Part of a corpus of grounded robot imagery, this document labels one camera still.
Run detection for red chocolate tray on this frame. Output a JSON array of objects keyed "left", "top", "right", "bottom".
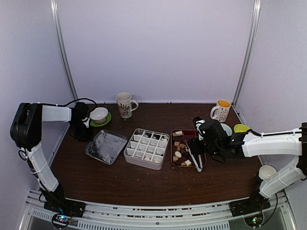
[{"left": 170, "top": 129, "right": 206, "bottom": 169}]

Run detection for white mug yellow inside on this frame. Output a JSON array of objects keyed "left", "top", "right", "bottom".
[{"left": 210, "top": 99, "right": 231, "bottom": 123}]

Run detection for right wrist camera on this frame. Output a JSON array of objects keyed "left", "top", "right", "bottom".
[{"left": 193, "top": 116, "right": 206, "bottom": 141}]

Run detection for right aluminium frame post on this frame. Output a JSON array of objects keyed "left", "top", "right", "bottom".
[{"left": 232, "top": 0, "right": 262, "bottom": 107}]

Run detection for white bowl near right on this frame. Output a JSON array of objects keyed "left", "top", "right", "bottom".
[{"left": 258, "top": 165, "right": 277, "bottom": 180}]

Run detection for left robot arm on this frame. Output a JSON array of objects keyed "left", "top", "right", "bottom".
[{"left": 10, "top": 98, "right": 93, "bottom": 213}]

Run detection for front aluminium rail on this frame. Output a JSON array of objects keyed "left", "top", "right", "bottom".
[{"left": 19, "top": 196, "right": 298, "bottom": 230}]

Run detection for white metal tongs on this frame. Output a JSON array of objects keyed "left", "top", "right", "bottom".
[{"left": 183, "top": 136, "right": 204, "bottom": 173}]

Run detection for left aluminium frame post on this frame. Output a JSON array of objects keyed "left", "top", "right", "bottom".
[{"left": 50, "top": 0, "right": 78, "bottom": 99}]

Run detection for blue spiral patterned bowl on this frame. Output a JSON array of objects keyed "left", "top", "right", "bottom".
[{"left": 220, "top": 123, "right": 233, "bottom": 138}]

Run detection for aluminium frame post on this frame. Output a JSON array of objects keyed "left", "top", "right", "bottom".
[
  {"left": 232, "top": 0, "right": 262, "bottom": 107},
  {"left": 50, "top": 0, "right": 78, "bottom": 99}
]

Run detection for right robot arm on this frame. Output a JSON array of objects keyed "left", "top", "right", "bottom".
[{"left": 193, "top": 116, "right": 307, "bottom": 212}]

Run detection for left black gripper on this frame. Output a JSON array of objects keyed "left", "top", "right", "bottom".
[{"left": 70, "top": 120, "right": 94, "bottom": 142}]

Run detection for tall floral mug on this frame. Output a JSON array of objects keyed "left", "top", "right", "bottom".
[{"left": 116, "top": 92, "right": 139, "bottom": 119}]

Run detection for yellow green small bowl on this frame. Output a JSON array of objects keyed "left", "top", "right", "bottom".
[{"left": 234, "top": 124, "right": 250, "bottom": 133}]

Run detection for green saucer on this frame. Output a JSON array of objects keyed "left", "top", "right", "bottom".
[{"left": 90, "top": 112, "right": 112, "bottom": 127}]

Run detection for white bowl on saucer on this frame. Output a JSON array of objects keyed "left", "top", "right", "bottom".
[{"left": 90, "top": 107, "right": 108, "bottom": 124}]

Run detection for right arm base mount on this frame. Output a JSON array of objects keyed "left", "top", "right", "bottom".
[{"left": 229, "top": 199, "right": 271, "bottom": 228}]

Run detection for lilac tin box with dividers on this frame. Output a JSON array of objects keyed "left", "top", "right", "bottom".
[{"left": 124, "top": 128, "right": 170, "bottom": 170}]

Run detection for lilac bunny tin lid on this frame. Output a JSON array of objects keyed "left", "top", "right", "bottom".
[{"left": 85, "top": 129, "right": 128, "bottom": 165}]

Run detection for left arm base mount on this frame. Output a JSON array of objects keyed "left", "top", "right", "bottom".
[{"left": 44, "top": 200, "right": 86, "bottom": 229}]

